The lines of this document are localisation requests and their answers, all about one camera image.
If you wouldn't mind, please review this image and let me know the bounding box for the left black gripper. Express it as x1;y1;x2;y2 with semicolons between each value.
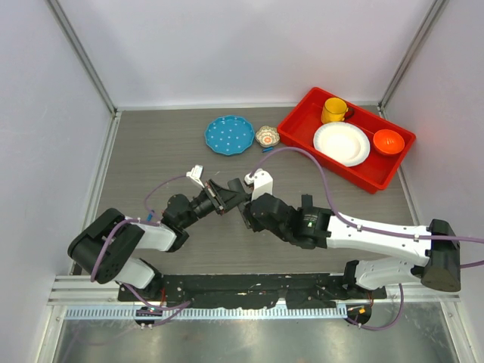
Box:
180;179;247;229

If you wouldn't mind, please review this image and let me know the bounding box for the black remote control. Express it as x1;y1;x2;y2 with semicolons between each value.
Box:
228;178;251;213

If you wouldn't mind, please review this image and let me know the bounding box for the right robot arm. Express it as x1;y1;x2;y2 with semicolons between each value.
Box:
243;194;461;299

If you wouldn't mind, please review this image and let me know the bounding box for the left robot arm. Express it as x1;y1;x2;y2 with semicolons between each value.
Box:
67;178;251;302

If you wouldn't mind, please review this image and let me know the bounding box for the blue dotted plate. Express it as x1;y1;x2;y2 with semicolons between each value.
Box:
204;115;255;157

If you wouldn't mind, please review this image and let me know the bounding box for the small floral dish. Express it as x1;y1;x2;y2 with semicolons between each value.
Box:
255;126;281;147

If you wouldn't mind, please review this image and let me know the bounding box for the white paper plate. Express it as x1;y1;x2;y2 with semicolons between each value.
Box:
313;122;371;167

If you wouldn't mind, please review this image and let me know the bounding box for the red plastic bin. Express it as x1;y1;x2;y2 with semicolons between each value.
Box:
278;87;416;194

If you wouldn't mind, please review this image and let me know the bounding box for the yellow mug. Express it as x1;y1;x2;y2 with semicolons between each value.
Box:
321;97;355;124

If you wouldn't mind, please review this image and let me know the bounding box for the orange bowl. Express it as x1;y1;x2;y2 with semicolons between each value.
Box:
373;129;405;156

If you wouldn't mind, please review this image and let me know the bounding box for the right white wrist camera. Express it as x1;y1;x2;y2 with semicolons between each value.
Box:
244;169;273;201

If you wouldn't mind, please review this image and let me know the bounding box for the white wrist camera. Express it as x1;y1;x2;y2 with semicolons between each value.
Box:
185;165;204;189
244;169;273;201

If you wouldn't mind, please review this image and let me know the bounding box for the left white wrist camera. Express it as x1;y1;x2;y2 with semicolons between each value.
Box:
185;165;204;189

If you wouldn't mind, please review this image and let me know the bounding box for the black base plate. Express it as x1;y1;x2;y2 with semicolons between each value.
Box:
118;273;387;310

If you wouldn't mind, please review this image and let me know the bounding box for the perforated cable tray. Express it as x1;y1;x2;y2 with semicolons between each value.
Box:
64;304;347;321

